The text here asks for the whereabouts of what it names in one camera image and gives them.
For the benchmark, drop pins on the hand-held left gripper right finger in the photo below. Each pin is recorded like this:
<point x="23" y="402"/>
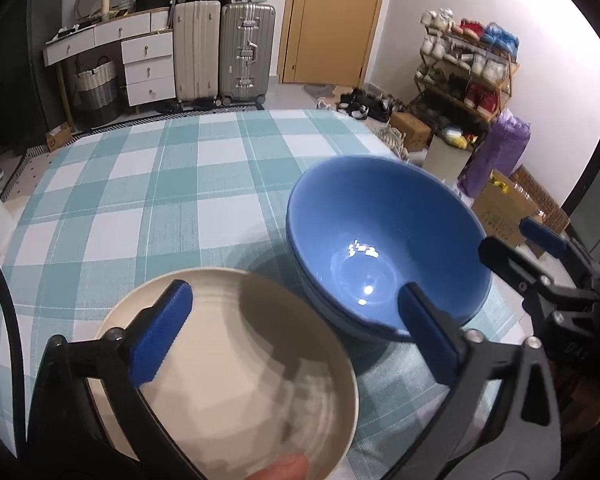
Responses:
<point x="427" y="330"/>

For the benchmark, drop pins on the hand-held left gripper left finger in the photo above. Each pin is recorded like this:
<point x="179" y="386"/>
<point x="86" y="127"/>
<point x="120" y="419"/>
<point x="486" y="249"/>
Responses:
<point x="162" y="330"/>

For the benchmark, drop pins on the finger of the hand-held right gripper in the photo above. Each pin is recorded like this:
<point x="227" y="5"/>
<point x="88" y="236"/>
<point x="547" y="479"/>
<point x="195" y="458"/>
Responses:
<point x="510" y="260"/>
<point x="545" y="237"/>

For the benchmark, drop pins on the cream plate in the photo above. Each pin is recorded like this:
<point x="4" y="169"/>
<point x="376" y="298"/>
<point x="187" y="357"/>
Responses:
<point x="230" y="360"/>

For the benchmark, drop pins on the blue bowl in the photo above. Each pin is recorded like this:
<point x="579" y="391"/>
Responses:
<point x="380" y="220"/>
<point x="325" y="314"/>

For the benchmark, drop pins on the person's left hand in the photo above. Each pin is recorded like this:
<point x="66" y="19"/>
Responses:
<point x="280" y="470"/>

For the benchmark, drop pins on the printed cardboard box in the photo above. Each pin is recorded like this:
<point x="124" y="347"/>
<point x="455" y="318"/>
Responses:
<point x="502" y="215"/>

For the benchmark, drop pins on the purple plastic bag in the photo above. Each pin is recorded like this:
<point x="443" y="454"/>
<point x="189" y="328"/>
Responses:
<point x="495" y="155"/>

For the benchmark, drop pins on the white trash bin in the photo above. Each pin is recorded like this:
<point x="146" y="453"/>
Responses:
<point x="445" y="160"/>

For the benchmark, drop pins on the teal checked tablecloth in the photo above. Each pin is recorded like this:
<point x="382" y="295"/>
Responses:
<point x="155" y="200"/>

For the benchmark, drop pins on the wooden shoe rack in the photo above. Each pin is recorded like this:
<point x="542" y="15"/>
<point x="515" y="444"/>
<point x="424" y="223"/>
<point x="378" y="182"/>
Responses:
<point x="510" y="85"/>

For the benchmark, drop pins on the plain brown cardboard box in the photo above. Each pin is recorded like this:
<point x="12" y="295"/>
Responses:
<point x="410" y="132"/>

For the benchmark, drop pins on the pile of dark shoes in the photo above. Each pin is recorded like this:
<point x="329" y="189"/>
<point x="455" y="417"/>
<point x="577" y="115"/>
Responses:
<point x="367" y="105"/>

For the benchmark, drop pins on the woven laundry basket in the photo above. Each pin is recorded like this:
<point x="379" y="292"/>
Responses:
<point x="96" y="90"/>

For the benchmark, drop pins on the grey door mat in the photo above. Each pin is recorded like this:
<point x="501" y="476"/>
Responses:
<point x="322" y="90"/>

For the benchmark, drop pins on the white dressing table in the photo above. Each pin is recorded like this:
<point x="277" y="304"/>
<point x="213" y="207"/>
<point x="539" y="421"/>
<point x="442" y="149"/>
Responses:
<point x="147" y="65"/>

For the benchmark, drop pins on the beige suitcase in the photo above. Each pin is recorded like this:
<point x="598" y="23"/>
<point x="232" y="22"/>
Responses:
<point x="196" y="55"/>

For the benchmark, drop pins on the silver suitcase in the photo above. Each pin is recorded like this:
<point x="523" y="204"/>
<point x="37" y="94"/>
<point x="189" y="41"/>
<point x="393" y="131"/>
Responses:
<point x="247" y="55"/>

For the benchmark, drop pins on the black refrigerator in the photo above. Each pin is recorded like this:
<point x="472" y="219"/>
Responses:
<point x="10" y="85"/>

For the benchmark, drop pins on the wooden door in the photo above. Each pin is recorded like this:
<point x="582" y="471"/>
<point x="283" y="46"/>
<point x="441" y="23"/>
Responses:
<point x="330" y="25"/>

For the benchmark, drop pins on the white bottle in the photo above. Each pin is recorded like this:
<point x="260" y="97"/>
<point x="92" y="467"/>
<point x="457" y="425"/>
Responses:
<point x="105" y="7"/>

